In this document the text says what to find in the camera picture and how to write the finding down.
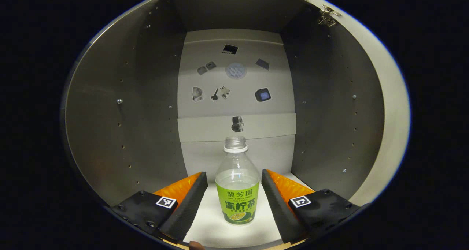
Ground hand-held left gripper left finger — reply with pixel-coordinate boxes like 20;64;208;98
110;171;208;243

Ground grey cabinet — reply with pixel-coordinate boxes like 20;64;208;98
62;0;385;249

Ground green label plastic bottle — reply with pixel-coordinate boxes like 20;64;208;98
215;135;261;226

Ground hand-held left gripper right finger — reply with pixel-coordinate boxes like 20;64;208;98
261;169;361;244

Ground beige cabinet door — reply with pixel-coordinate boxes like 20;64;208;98
306;0;411;206

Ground metal cabinet hinge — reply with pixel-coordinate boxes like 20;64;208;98
318;4;342;27

